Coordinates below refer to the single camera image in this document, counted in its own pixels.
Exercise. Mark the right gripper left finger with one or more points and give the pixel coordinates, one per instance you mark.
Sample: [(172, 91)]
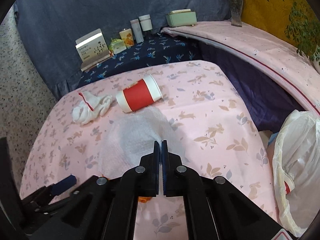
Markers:
[(101, 208)]

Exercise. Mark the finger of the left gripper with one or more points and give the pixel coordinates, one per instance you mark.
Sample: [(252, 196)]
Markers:
[(63, 185)]

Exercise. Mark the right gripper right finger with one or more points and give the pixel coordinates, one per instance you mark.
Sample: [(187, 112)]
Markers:
[(214, 208)]

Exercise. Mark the orange snack wrapper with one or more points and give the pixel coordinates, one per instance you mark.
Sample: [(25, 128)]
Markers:
[(145, 199)]

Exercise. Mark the white paper towel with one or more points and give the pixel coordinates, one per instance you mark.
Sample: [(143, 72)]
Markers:
[(132, 137)]

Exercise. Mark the white trash bag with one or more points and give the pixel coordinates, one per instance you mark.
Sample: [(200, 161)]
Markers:
[(293, 153)]

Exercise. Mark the pink floral tablecloth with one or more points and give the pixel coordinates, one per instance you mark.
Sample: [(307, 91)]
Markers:
[(210, 119)]

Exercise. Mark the white crumpled sock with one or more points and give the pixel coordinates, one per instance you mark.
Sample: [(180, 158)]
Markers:
[(91, 107)]

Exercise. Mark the red white paper cup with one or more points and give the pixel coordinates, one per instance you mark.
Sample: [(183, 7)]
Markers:
[(141, 94)]

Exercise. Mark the white open-top box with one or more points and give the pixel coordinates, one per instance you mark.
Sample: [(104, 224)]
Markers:
[(92, 49)]

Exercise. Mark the small green white box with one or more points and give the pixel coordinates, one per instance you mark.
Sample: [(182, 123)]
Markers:
[(117, 46)]

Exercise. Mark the orange patterned small box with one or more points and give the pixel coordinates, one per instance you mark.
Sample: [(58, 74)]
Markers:
[(127, 37)]

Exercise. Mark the light pink speckled cloth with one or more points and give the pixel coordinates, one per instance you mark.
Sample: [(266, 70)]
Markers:
[(272, 56)]

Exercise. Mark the navy floral cloth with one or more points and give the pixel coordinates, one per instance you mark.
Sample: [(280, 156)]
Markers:
[(162, 49)]

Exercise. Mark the slim white bottle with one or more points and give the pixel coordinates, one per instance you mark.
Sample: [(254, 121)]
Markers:
[(135, 25)]

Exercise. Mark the blue grey sofa cover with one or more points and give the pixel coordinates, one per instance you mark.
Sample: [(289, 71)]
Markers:
[(50, 28)]

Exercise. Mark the white cylindrical jar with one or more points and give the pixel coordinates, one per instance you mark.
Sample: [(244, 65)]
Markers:
[(146, 25)]

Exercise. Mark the pale green tissue box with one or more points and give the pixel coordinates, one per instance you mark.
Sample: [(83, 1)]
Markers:
[(183, 17)]

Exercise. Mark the green plant white pot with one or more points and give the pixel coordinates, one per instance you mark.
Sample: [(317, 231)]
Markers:
[(299, 25)]

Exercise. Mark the yellow fabric backdrop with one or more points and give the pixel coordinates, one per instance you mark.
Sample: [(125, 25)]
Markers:
[(265, 5)]

